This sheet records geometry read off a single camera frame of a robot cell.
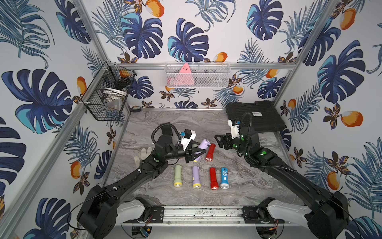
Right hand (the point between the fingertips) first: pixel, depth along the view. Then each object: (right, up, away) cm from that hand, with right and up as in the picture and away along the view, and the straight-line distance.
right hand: (221, 134), depth 78 cm
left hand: (-10, -5, -10) cm, 15 cm away
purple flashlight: (-10, -4, -12) cm, 16 cm away
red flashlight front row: (-3, -28, +6) cm, 29 cm away
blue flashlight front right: (+2, -28, +3) cm, 28 cm away
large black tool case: (+38, +11, +30) cm, 49 cm away
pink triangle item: (-19, +34, +12) cm, 41 cm away
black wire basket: (-62, +21, +2) cm, 65 cm away
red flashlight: (-4, -13, +14) cm, 20 cm away
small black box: (-33, +2, +26) cm, 42 cm away
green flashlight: (-23, -27, +5) cm, 35 cm away
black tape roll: (-61, +18, +43) cm, 77 cm away
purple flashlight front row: (-13, -27, +4) cm, 30 cm away
